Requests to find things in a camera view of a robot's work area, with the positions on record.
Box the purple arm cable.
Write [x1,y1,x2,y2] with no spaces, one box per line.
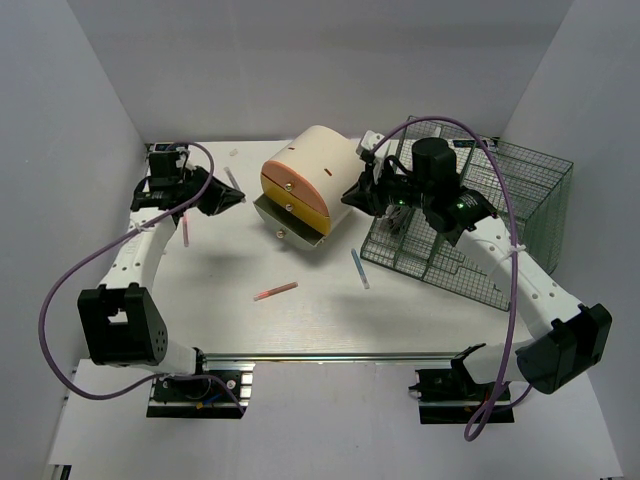
[372,115,531,443]
[38,142,246,416]

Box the green wire mesh organizer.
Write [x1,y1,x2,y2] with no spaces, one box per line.
[360,117,574,311]

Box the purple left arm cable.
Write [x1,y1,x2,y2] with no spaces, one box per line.
[38,142,246,416]

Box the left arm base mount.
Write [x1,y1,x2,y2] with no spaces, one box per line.
[146,362,254,420]

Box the purple pen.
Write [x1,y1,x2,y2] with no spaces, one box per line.
[224,166,246,203]

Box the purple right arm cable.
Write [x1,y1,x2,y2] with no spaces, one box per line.
[372,115,531,443]

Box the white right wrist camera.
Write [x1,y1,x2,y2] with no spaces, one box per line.
[356,130,391,165]

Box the white silver-spined booklet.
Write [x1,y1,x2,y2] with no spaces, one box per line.
[382,127,444,236]

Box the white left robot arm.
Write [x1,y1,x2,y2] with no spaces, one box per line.
[77,143,245,399]

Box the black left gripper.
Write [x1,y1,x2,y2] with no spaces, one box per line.
[177,166,245,217]

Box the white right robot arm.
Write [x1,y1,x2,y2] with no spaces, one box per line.
[342,131,612,394]

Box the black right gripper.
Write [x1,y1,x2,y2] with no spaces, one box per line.
[342,156,433,218]

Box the blue pen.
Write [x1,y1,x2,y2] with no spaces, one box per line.
[351,248,370,289]

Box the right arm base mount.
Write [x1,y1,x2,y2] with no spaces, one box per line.
[408,368,494,425]

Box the red pen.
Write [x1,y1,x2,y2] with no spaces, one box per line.
[253,282,298,301]

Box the cream round drawer box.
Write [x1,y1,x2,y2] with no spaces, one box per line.
[254,125,363,250]

